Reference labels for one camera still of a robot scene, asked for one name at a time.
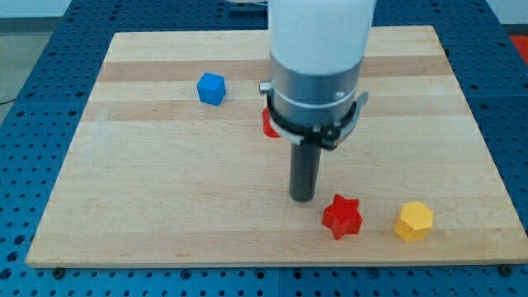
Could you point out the red circle block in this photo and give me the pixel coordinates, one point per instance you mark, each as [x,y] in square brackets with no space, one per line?
[266,125]

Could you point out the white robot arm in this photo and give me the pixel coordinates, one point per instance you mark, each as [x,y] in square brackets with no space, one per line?
[316,52]

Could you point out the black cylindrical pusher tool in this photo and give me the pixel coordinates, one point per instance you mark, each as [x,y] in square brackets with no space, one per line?
[304,161]

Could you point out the blue cube block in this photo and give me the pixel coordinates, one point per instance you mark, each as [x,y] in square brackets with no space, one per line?
[211,89]

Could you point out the wooden board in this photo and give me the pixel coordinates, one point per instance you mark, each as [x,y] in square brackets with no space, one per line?
[156,178]

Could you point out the red star block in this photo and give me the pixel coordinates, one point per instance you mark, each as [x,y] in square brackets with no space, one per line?
[342,217]

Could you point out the yellow hexagon block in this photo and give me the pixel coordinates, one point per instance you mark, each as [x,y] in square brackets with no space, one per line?
[414,221]

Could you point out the blue perforated table frame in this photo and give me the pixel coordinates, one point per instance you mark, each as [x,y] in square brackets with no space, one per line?
[40,126]

